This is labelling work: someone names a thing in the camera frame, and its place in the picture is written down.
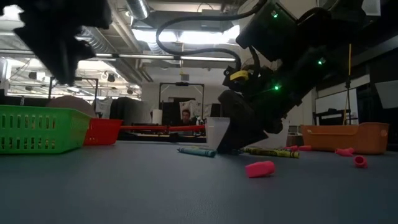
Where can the orange plastic basket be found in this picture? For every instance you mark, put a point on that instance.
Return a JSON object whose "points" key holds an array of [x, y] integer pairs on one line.
{"points": [[342, 140]]}

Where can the pink cap eraser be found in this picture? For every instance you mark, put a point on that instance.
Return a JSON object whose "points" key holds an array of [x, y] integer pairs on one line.
{"points": [[344, 152], [360, 162], [291, 148], [305, 148], [260, 169]]}

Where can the person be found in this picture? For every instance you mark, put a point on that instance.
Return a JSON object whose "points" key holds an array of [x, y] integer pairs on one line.
{"points": [[186, 118]]}

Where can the teal crayon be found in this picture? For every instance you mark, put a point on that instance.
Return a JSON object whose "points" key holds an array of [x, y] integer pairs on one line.
{"points": [[196, 152]]}

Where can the red plastic basket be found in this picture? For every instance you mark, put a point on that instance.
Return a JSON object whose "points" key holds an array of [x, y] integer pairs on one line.
{"points": [[104, 132]]}

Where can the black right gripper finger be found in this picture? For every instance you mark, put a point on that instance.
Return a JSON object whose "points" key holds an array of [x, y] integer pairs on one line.
{"points": [[242, 130]]}

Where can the ceiling light panel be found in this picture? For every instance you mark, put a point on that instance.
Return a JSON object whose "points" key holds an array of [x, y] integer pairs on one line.
{"points": [[192, 36]]}

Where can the clear plastic container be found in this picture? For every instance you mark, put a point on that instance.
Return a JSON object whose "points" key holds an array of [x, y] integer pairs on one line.
{"points": [[216, 133]]}

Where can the black metal frame rig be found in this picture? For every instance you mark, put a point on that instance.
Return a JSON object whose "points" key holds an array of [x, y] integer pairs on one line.
{"points": [[90, 79], [182, 83]]}

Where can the green plastic basket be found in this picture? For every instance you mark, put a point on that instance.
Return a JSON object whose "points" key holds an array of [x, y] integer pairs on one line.
{"points": [[46, 130]]}

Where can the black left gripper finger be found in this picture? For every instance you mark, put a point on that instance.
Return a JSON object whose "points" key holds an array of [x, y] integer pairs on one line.
{"points": [[65, 71]]}

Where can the silver air duct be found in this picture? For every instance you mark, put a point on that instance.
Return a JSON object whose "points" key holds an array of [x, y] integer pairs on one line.
{"points": [[138, 9]]}

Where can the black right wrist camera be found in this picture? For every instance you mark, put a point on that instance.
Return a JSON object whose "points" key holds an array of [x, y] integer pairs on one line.
{"points": [[239, 84]]}

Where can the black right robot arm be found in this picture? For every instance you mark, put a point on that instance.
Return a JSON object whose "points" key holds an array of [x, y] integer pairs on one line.
{"points": [[280, 37]]}

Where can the yellow pole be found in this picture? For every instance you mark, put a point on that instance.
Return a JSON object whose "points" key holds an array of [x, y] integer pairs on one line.
{"points": [[350, 62]]}

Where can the long tube light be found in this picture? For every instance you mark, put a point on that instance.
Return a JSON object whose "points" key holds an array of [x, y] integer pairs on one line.
{"points": [[149, 57]]}

